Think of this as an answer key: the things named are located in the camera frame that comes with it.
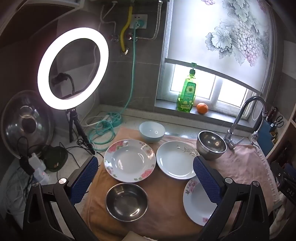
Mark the grape print roller blind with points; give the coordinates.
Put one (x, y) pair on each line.
(196, 34)

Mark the white charger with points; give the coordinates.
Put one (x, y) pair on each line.
(38, 165)

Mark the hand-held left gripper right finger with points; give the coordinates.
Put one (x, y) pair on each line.
(207, 182)

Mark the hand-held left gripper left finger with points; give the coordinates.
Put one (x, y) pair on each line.
(83, 179)

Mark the chrome kitchen faucet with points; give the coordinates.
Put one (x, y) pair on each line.
(233, 129)

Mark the green dish soap bottle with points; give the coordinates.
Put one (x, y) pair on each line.
(186, 95)

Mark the white wall socket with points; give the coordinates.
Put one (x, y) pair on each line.
(143, 20)

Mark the black tripod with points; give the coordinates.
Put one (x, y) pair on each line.
(76, 126)

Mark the shallow steel bowl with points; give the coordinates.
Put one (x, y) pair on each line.
(127, 204)

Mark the tan towel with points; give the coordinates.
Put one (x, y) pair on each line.
(161, 208)

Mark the deep steel bowl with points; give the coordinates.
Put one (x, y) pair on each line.
(210, 143)

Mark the pink towel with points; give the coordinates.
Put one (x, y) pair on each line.
(242, 166)

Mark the teal round power strip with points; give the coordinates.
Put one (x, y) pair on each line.
(115, 117)

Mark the dark round container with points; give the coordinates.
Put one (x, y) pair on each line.
(55, 157)

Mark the light blue ceramic bowl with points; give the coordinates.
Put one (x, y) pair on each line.
(151, 136)

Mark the white plate pink rose rim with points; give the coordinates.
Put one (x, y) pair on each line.
(129, 160)

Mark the orange fruit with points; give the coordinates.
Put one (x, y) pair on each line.
(202, 108)

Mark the blue knife holder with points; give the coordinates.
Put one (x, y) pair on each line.
(266, 139)

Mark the black scissors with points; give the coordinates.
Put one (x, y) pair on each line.
(279, 120)

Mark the white plate small pink flowers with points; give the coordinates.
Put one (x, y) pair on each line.
(196, 208)

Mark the white window frame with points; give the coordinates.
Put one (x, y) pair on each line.
(180, 78)

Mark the white plate grey leaf print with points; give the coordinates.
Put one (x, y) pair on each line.
(175, 160)

